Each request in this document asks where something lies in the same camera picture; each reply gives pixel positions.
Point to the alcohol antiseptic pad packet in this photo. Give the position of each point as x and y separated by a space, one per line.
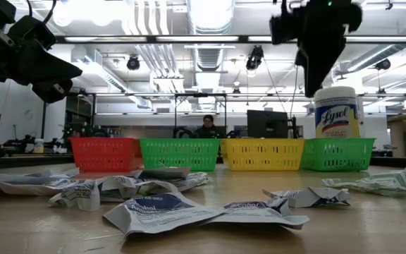
259 213
136 187
160 211
308 197
79 195
194 180
164 173

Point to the black background robot arm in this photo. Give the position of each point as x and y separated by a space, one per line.
23 143

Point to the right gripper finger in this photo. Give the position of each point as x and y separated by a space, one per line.
308 63
328 56

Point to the dark background cabinet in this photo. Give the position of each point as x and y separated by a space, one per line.
78 113

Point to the black overhead light bar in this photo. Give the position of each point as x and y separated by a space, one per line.
203 39

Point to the person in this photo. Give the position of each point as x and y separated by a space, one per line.
208 128

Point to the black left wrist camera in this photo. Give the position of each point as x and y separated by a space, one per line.
32 33

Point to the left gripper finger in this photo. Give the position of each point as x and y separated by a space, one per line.
53 77
51 61

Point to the black computer monitor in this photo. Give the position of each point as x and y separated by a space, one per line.
266 123

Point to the red plastic basket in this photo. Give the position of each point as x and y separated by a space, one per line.
101 153

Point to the black background workstation frame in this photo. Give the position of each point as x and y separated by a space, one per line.
200 95

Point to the white background bottle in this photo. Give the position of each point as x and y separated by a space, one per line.
39 145

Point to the green plastic basket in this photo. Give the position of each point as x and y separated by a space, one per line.
180 153
337 155

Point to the Lysol wipes canister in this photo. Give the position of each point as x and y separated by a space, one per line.
337 113

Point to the black ceiling spotlight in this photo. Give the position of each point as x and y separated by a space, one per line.
254 58
382 64
133 63

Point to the yellow plastic basket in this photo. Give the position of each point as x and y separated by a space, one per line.
263 153

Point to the silver ceiling air duct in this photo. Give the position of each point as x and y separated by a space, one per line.
210 21

